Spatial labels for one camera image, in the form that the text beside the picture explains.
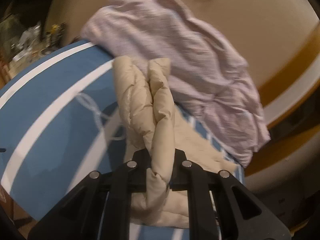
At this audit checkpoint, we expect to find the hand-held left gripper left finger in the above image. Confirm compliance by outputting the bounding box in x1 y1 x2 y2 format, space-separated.
27 149 153 240

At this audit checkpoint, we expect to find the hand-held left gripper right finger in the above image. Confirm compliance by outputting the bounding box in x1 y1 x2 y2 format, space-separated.
170 149 292 240

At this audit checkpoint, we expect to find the beige puffer jacket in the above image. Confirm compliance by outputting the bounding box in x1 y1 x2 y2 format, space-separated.
112 57 239 228

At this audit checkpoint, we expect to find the bed with blue striped sheet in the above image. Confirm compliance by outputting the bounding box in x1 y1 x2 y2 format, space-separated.
0 40 245 240

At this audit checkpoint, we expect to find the lavender crumpled duvet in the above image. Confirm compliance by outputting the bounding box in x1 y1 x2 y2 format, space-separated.
81 0 272 168

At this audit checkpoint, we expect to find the clutter of small desk items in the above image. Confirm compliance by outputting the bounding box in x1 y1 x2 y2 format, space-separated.
9 21 69 64

